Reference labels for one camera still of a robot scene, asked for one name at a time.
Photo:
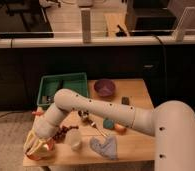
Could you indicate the red yellow apple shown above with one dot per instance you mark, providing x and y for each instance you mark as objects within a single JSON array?
[{"x": 119, "y": 128}]

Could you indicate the blue cloth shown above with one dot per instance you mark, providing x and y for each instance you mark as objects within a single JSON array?
[{"x": 107, "y": 149}]

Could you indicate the small dark object in tray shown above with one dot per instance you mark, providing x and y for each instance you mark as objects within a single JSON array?
[{"x": 47, "y": 99}]

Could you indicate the green plastic tray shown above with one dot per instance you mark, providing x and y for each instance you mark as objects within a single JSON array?
[{"x": 51, "y": 83}]

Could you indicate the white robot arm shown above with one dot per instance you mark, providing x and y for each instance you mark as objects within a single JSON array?
[{"x": 172, "y": 124}]

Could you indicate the yellow soft gripper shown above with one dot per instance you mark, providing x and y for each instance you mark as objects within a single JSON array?
[{"x": 35, "y": 145}]

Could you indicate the dark grape bunch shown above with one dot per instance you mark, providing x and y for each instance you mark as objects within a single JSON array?
[{"x": 61, "y": 133}]

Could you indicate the green sponge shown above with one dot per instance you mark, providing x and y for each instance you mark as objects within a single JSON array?
[{"x": 108, "y": 124}]

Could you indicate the red bowl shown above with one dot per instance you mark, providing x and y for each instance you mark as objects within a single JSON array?
[{"x": 41, "y": 156}]

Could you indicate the white cup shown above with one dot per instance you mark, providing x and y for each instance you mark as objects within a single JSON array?
[{"x": 74, "y": 139}]

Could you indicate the purple bowl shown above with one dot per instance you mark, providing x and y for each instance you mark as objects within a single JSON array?
[{"x": 104, "y": 87}]

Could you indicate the gold fork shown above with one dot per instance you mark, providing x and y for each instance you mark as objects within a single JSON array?
[{"x": 94, "y": 125}]

